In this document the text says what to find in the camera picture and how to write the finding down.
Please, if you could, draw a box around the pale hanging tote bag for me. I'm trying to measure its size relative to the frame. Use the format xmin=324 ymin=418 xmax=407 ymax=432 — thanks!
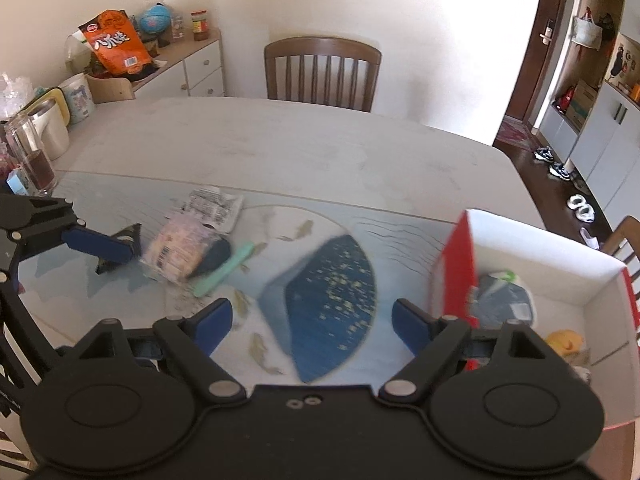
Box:
xmin=570 ymin=7 xmax=603 ymax=51

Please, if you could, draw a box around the tall grey cabinet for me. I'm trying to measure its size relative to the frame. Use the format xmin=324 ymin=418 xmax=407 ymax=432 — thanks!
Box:
xmin=570 ymin=81 xmax=640 ymax=216

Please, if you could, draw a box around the white printed mug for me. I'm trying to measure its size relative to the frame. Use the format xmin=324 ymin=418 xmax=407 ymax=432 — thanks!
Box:
xmin=59 ymin=72 xmax=97 ymax=125

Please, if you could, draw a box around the clear packaged snack bag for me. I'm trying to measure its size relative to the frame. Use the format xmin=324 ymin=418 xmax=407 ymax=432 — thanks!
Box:
xmin=140 ymin=210 xmax=221 ymax=283

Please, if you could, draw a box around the mint green plastic stick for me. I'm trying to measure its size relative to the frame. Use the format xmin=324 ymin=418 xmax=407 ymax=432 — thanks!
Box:
xmin=192 ymin=241 xmax=256 ymax=297

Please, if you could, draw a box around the clear plastic bag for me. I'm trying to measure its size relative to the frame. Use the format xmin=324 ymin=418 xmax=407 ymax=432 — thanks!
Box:
xmin=0 ymin=72 xmax=36 ymax=121

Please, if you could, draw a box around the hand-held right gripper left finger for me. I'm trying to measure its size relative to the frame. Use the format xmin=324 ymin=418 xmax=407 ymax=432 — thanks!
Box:
xmin=75 ymin=298 xmax=247 ymax=403

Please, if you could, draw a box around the brown wooden chair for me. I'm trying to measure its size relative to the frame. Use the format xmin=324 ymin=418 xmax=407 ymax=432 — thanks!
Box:
xmin=602 ymin=215 xmax=640 ymax=266
xmin=264 ymin=36 xmax=383 ymax=113

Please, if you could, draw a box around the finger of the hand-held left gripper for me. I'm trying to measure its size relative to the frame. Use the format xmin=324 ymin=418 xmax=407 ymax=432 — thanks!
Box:
xmin=0 ymin=194 xmax=137 ymax=265

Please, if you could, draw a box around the yellow plush toy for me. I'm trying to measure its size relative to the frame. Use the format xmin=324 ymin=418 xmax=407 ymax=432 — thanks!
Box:
xmin=546 ymin=329 xmax=586 ymax=358

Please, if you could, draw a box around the orange snack bag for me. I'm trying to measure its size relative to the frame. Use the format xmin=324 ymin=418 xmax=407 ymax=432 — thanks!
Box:
xmin=80 ymin=9 xmax=153 ymax=77

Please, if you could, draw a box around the white kettle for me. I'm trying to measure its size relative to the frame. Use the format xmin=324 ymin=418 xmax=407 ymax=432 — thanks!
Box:
xmin=22 ymin=97 xmax=71 ymax=161

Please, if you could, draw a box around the red bag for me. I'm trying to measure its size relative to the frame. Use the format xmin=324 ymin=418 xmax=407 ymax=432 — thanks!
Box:
xmin=552 ymin=85 xmax=576 ymax=111

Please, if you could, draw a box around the cardboard box on shelf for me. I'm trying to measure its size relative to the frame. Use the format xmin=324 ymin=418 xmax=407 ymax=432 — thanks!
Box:
xmin=567 ymin=80 xmax=598 ymax=131

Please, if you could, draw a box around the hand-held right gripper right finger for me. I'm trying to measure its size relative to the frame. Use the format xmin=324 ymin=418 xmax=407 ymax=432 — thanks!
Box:
xmin=379 ymin=298 xmax=558 ymax=402

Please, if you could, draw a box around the light wooden seat back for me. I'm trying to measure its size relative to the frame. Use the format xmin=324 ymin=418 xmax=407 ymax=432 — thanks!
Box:
xmin=85 ymin=74 xmax=137 ymax=106

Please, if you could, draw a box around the white printed packet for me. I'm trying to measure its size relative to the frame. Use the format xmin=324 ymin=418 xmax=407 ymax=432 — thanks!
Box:
xmin=180 ymin=186 xmax=245 ymax=233

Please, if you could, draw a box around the low grey cabinet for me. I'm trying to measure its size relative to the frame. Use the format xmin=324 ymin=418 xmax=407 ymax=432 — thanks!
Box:
xmin=537 ymin=104 xmax=582 ymax=150

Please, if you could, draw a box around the white marble desktop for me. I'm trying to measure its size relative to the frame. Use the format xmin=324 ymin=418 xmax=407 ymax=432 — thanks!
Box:
xmin=0 ymin=96 xmax=547 ymax=461

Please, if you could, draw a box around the white drawer cabinet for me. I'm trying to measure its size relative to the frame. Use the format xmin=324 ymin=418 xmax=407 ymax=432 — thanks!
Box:
xmin=132 ymin=27 xmax=227 ymax=98

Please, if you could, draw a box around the patterned red rug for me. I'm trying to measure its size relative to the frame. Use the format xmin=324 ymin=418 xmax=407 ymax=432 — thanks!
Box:
xmin=495 ymin=120 xmax=531 ymax=146

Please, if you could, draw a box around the blue ball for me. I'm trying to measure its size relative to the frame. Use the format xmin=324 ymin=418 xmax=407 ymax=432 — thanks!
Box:
xmin=137 ymin=5 xmax=172 ymax=35

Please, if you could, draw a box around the clear glass jar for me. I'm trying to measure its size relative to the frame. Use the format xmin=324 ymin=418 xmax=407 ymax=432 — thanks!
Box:
xmin=4 ymin=110 xmax=57 ymax=197

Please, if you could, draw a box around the white blue plastic packet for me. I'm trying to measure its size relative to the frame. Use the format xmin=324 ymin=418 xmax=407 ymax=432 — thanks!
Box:
xmin=470 ymin=271 xmax=536 ymax=331

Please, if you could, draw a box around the brown door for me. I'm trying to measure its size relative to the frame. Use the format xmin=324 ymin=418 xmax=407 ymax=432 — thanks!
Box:
xmin=492 ymin=0 xmax=576 ymax=146

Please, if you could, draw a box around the red cardboard box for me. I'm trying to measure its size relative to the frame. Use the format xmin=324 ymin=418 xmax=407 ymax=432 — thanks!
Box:
xmin=429 ymin=208 xmax=640 ymax=431

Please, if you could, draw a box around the printed clear desk mat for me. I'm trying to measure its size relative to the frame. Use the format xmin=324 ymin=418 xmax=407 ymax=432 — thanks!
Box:
xmin=0 ymin=170 xmax=551 ymax=411

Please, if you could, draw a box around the framed wall picture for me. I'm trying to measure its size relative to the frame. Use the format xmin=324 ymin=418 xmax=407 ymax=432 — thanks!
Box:
xmin=605 ymin=35 xmax=640 ymax=93

